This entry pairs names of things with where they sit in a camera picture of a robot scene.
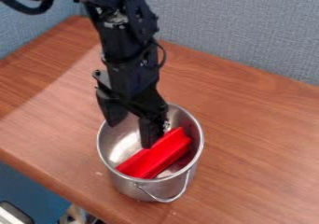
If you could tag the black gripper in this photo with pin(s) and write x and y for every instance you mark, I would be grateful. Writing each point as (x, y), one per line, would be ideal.
(127, 90)

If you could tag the red rectangular block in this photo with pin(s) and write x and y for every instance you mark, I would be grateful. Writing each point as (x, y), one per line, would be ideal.
(150, 161)

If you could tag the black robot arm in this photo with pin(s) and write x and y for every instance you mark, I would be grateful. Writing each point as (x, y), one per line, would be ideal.
(125, 22)

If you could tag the grey box under table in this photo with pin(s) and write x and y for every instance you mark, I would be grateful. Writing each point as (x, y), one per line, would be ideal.
(11, 215)

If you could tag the metal pot with handle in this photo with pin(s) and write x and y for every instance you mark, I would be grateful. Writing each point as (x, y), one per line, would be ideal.
(119, 143)

